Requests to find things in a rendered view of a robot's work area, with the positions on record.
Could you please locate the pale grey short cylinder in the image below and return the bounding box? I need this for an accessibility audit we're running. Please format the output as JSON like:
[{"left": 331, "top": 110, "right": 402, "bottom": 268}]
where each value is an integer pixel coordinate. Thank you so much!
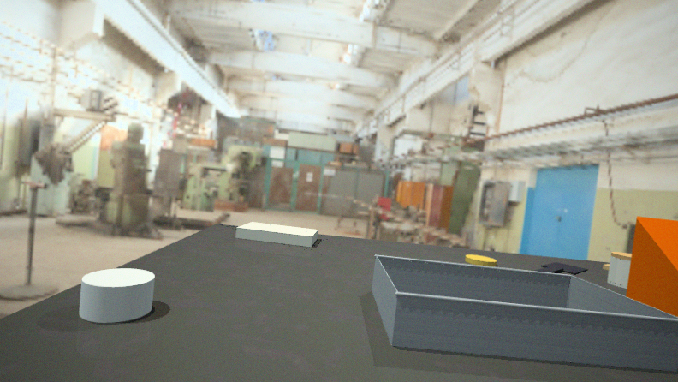
[{"left": 79, "top": 268, "right": 155, "bottom": 323}]

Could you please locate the grey rectangular tin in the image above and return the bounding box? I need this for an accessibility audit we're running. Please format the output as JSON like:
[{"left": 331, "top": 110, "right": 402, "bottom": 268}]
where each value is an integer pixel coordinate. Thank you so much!
[{"left": 372, "top": 255, "right": 678, "bottom": 372}]

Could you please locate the white rectangular block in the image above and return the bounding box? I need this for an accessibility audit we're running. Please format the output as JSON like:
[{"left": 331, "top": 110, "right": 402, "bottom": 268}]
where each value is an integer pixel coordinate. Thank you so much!
[{"left": 235, "top": 222, "right": 318, "bottom": 247}]

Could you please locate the grey jar with wooden lid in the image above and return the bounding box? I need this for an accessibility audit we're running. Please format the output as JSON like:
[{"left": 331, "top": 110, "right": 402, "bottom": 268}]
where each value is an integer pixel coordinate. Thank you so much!
[{"left": 607, "top": 252, "right": 632, "bottom": 289}]

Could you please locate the yellow flat disc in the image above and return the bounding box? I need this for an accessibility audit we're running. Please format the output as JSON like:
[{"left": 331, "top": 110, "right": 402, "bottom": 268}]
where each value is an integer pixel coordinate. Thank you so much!
[{"left": 465, "top": 255, "right": 497, "bottom": 267}]

